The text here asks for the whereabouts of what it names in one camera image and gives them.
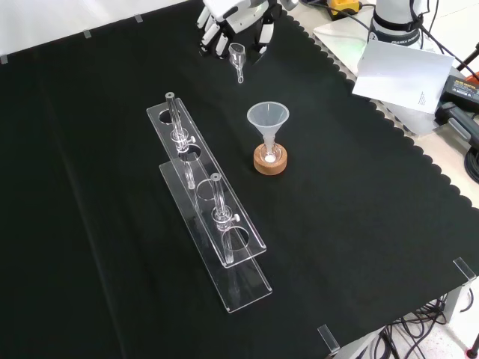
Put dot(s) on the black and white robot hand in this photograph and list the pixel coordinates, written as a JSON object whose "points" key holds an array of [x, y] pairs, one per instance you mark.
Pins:
{"points": [[239, 16]]}

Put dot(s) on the translucent plastic funnel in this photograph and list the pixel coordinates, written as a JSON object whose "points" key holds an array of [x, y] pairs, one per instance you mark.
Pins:
{"points": [[267, 119]]}

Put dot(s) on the clear acrylic funnel stand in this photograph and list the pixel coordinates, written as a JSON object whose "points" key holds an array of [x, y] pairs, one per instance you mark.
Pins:
{"points": [[209, 209]]}

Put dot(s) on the grey tape strip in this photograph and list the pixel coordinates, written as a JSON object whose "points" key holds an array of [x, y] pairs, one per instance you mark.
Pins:
{"points": [[87, 34], [138, 18], [3, 59]]}

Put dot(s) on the yellow stop button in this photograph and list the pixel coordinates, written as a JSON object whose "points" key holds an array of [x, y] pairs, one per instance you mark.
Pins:
{"points": [[344, 6]]}

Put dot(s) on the small round-bottom glass flask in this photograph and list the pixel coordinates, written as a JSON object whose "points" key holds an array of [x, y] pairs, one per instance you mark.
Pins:
{"points": [[269, 155]]}

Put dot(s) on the pale white board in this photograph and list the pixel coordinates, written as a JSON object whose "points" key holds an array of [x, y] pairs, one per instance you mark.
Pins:
{"points": [[404, 75]]}

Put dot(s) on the black table cloth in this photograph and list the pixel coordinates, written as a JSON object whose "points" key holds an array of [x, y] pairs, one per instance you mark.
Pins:
{"points": [[112, 187]]}

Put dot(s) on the black power adapter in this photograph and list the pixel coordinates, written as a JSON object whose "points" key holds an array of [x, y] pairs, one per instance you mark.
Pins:
{"points": [[464, 91]]}

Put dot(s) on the black clamp tool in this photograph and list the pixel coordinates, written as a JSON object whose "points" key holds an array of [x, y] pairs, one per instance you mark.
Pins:
{"points": [[458, 121]]}

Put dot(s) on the clear acrylic edge clip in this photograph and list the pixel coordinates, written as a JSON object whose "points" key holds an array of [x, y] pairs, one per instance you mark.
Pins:
{"points": [[465, 268], [328, 338]]}

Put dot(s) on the grey table leg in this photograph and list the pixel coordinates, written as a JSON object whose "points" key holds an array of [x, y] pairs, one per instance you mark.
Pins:
{"points": [[458, 306]]}

